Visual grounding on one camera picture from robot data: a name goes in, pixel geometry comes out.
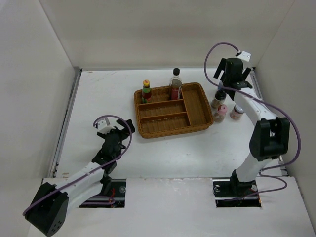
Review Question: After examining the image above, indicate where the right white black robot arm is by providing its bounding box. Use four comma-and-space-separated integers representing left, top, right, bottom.
213, 58, 290, 198

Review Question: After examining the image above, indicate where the black cap pepper grinder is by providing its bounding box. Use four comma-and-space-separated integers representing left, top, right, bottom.
210, 89, 227, 109

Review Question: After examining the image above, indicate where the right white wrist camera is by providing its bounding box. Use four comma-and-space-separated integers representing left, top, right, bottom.
236, 50, 251, 62

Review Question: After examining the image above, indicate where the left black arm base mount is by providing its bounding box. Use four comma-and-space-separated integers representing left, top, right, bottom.
79, 179, 127, 208

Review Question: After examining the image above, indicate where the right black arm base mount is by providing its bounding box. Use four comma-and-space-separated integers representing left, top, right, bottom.
213, 179, 261, 208

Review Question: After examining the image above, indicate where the right aluminium table rail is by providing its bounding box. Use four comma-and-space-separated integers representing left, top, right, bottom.
248, 67, 288, 176

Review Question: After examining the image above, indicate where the yellow cap red sauce bottle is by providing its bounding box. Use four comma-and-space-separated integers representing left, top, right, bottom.
142, 79, 152, 103

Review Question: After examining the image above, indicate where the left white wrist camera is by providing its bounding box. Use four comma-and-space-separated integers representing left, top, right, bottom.
93, 118, 114, 134

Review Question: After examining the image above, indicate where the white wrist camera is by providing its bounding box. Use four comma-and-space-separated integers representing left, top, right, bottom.
93, 118, 114, 134
236, 50, 251, 62

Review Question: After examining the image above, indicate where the pink cap spice jar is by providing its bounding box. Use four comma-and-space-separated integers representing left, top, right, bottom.
213, 104, 228, 122

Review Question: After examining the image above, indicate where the left aluminium table rail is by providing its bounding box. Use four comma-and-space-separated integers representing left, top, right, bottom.
47, 67, 82, 178

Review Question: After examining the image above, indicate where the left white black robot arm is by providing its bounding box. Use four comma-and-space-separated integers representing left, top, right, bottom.
23, 116, 135, 237

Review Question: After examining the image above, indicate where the aluminium table rail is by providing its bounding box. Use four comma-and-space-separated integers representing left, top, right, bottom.
47, 67, 82, 178
248, 67, 288, 176

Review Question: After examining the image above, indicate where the black cap clear sauce bottle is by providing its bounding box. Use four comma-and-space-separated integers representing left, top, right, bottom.
169, 68, 182, 100

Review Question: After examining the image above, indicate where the silver cap blue spice jar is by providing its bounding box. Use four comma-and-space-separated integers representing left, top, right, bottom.
217, 81, 222, 90

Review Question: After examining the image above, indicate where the brown wicker divided tray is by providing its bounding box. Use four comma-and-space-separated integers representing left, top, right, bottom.
134, 82, 214, 139

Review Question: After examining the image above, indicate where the clear lid red label jar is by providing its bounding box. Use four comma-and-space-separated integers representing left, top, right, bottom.
230, 104, 244, 120

